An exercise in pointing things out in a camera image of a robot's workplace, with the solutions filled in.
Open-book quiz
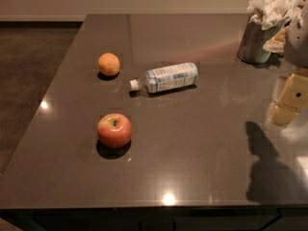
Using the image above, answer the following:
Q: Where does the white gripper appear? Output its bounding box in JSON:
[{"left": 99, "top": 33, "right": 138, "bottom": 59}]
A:
[{"left": 268, "top": 4, "right": 308, "bottom": 127}]

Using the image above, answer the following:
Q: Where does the red apple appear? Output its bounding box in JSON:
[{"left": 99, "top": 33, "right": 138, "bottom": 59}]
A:
[{"left": 97, "top": 114, "right": 132, "bottom": 149}]

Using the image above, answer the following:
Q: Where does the clear plastic water bottle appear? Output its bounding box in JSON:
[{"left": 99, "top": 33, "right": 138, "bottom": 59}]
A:
[{"left": 130, "top": 63, "right": 199, "bottom": 93}]

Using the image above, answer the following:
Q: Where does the metal cup holder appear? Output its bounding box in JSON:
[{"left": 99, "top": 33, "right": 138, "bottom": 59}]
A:
[{"left": 237, "top": 22, "right": 282, "bottom": 64}]

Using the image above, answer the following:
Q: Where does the orange fruit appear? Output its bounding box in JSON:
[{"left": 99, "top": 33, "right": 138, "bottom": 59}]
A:
[{"left": 98, "top": 53, "right": 120, "bottom": 77}]

